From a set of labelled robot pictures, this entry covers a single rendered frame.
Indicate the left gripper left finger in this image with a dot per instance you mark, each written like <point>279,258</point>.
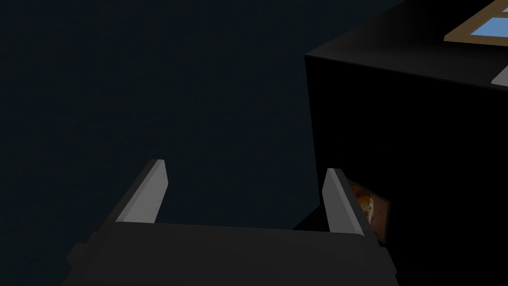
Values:
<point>145,196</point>

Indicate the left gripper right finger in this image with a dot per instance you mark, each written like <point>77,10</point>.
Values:
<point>341,206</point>

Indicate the wooden framed window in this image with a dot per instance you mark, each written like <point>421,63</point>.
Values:
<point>486,27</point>

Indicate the brown framed wall picture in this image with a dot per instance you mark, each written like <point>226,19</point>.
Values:
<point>373,210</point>

